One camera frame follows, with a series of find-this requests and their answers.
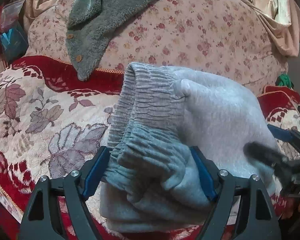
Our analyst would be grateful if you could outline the light grey sweatpants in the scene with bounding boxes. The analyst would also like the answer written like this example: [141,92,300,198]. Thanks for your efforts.
[100,62,277,233]

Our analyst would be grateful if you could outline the green cloth item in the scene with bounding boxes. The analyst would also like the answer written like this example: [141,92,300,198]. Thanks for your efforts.
[275,74,294,89]

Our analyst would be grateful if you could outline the red floral plush blanket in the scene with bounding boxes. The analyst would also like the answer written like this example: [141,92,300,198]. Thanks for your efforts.
[0,55,300,240]

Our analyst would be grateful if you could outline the blue plastic bag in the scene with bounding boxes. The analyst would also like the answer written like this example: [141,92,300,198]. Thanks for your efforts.
[0,21,29,63]

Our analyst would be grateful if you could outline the grey-green fleece jacket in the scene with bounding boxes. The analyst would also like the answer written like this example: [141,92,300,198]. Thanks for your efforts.
[66,0,154,81]

